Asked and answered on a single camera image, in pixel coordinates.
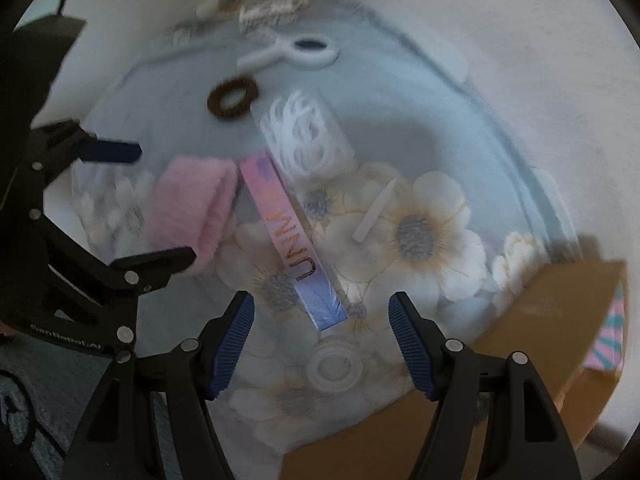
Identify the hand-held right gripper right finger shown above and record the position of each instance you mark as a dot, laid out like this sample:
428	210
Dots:
410	345

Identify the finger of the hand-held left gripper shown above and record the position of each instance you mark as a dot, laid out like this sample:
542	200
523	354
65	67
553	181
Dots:
112	152
150	265

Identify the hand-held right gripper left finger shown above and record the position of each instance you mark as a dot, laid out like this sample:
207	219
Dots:
232	345

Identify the pink fluffy pad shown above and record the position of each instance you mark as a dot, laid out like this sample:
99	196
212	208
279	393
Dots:
190	200

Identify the clear tape roll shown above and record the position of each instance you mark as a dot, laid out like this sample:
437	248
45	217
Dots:
315	367

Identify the cardboard box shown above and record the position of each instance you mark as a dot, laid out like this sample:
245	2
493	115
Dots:
500	385

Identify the pink purple long box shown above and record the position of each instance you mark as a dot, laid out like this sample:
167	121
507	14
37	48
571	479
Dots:
295	245

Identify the white stick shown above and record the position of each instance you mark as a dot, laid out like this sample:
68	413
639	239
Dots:
375	210

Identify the floral patterned small box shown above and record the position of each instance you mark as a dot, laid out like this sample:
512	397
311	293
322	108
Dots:
270	10

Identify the grey patterned rug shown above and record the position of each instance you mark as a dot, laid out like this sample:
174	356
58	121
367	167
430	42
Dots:
50	410

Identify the blue floral cloth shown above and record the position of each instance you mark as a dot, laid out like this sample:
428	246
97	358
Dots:
400	110

